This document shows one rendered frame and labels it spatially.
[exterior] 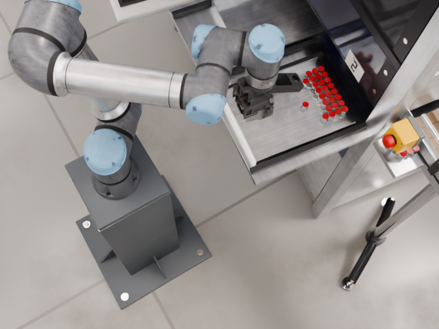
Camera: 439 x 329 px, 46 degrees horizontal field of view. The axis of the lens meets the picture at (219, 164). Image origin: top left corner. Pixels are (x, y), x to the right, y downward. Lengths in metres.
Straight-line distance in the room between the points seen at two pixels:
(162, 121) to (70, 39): 1.44
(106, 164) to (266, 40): 0.60
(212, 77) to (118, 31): 1.92
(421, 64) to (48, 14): 0.87
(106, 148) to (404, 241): 1.57
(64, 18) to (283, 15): 0.89
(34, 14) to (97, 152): 0.44
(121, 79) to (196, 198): 1.44
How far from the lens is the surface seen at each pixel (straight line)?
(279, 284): 2.37
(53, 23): 1.19
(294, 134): 1.62
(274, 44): 1.08
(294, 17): 1.86
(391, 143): 1.54
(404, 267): 2.53
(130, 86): 1.07
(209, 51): 1.09
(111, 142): 1.45
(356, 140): 1.66
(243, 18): 1.84
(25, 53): 1.15
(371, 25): 1.48
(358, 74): 1.61
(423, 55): 1.33
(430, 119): 1.71
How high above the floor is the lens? 2.32
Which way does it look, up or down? 67 degrees down
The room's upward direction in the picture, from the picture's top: 4 degrees clockwise
